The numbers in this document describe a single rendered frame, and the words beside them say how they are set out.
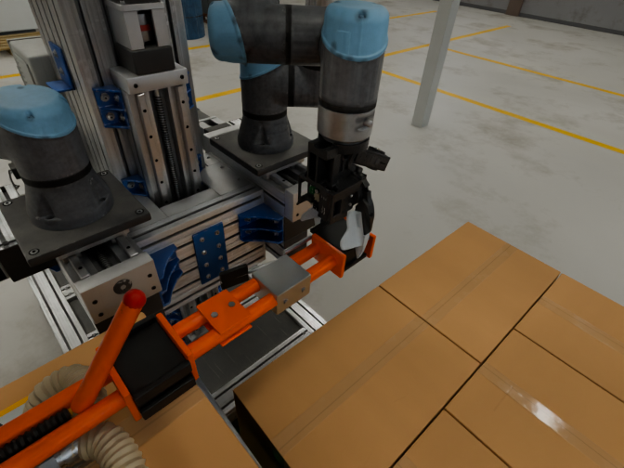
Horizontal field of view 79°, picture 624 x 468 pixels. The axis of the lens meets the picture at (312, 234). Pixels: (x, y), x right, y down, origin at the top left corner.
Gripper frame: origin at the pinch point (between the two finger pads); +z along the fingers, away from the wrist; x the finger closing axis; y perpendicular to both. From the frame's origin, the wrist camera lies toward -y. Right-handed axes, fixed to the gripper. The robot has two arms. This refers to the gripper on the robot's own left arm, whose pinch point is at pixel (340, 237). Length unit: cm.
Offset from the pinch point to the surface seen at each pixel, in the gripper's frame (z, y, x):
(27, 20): 94, -92, -696
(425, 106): 90, -286, -144
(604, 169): 112, -344, 6
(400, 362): 55, -23, 9
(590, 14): 91, -1037, -219
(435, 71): 59, -286, -143
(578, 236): 111, -224, 21
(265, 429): 55, 17, -2
